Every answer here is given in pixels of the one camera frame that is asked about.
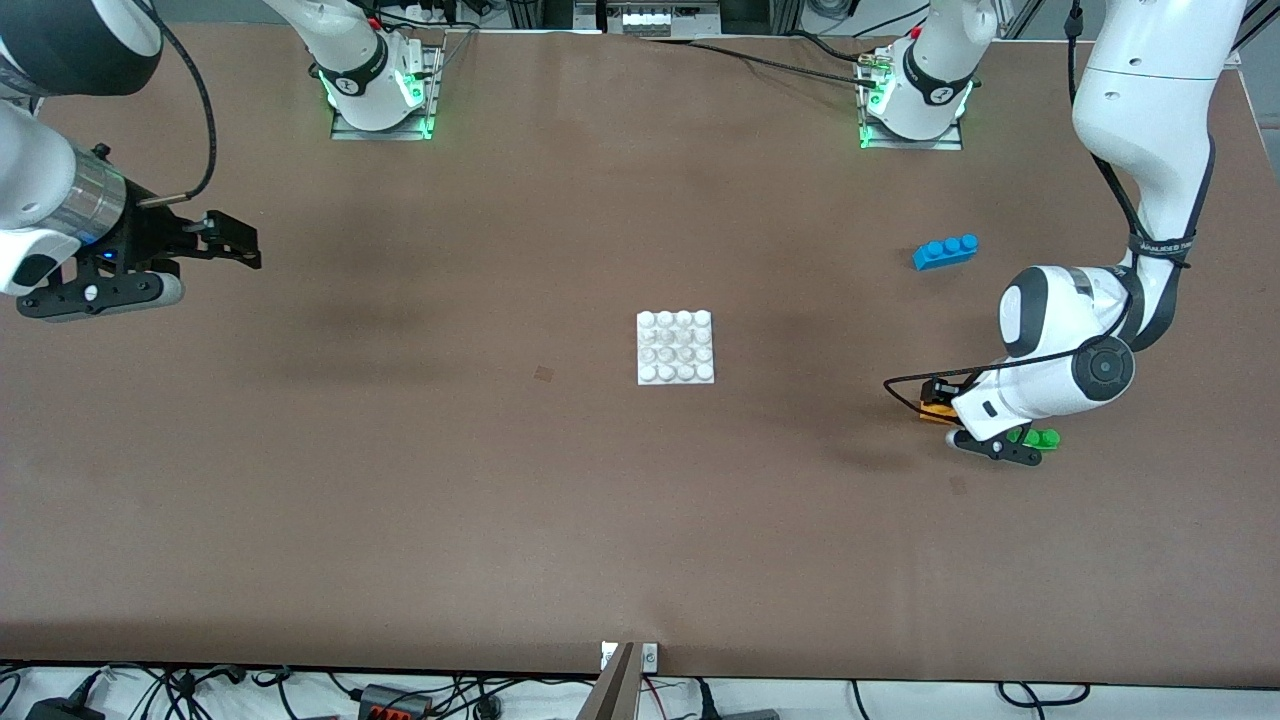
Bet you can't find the white studded base plate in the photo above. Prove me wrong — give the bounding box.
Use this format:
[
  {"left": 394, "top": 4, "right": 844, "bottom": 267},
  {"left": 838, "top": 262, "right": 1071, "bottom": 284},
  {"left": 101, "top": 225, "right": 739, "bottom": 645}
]
[{"left": 636, "top": 309, "right": 717, "bottom": 387}]

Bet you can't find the blue three-stud block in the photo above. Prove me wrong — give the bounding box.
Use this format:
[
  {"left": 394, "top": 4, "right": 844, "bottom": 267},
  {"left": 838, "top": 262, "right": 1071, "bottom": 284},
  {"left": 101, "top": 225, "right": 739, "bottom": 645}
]
[{"left": 911, "top": 234, "right": 981, "bottom": 272}]

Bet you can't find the white power strip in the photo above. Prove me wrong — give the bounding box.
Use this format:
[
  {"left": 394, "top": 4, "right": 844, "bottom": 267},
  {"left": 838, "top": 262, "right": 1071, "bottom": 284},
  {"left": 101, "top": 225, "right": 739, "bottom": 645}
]
[{"left": 620, "top": 5, "right": 706, "bottom": 39}]

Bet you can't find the orange black connector box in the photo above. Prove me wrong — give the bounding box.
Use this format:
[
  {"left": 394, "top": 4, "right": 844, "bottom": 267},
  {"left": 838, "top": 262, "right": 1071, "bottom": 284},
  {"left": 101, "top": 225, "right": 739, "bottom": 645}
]
[{"left": 357, "top": 684, "right": 434, "bottom": 720}]

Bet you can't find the black printed cable strap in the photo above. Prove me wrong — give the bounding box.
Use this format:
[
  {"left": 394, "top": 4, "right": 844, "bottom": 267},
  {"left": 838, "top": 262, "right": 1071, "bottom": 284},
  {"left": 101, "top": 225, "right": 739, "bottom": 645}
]
[{"left": 1128, "top": 232, "right": 1194, "bottom": 269}]

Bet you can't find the looped black cable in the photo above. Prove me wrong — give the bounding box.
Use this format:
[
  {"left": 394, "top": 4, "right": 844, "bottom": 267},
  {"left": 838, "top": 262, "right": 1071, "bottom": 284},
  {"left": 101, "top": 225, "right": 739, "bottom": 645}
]
[{"left": 995, "top": 681, "right": 1093, "bottom": 709}]

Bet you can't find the long black cable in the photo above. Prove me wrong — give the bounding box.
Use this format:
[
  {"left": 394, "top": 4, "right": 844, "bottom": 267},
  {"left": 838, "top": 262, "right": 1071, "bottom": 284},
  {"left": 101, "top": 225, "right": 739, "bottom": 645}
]
[{"left": 640, "top": 36, "right": 873, "bottom": 89}]

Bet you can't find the short black cable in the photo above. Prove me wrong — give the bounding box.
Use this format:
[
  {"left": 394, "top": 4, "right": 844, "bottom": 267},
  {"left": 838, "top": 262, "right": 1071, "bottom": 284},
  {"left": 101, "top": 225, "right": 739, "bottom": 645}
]
[{"left": 780, "top": 30, "right": 886, "bottom": 66}]

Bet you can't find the white metal edge bracket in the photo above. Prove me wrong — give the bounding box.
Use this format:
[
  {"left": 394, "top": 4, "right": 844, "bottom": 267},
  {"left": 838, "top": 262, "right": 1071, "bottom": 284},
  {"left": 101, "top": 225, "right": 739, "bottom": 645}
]
[{"left": 600, "top": 642, "right": 660, "bottom": 673}]

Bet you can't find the grey camera stand post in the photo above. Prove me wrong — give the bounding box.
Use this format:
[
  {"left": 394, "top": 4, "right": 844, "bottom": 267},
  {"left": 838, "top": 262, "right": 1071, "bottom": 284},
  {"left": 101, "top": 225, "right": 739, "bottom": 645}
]
[{"left": 578, "top": 642, "right": 641, "bottom": 720}]

